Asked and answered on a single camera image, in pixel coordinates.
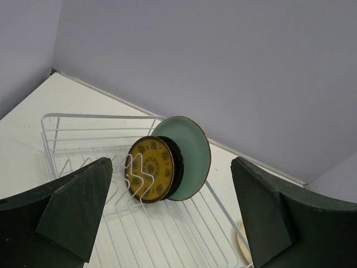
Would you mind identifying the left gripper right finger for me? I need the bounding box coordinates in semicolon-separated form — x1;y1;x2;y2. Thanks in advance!
231;157;356;267

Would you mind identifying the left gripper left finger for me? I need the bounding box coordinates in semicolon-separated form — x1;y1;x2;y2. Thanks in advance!
1;157;112;267

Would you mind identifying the beige bear plate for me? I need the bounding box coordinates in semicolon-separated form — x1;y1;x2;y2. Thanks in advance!
237;221;252;264

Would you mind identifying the yellow patterned plate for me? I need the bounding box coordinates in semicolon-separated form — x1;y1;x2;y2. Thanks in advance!
124;136;175;203

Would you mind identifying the teal floral plate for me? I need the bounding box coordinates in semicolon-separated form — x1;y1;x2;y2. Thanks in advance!
152;116;211;201

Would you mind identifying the black glossy plate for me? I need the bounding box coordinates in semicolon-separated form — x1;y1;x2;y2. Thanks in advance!
159;136;184;200

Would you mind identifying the white wire dish rack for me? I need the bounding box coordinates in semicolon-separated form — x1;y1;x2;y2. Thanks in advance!
41;113;253;267

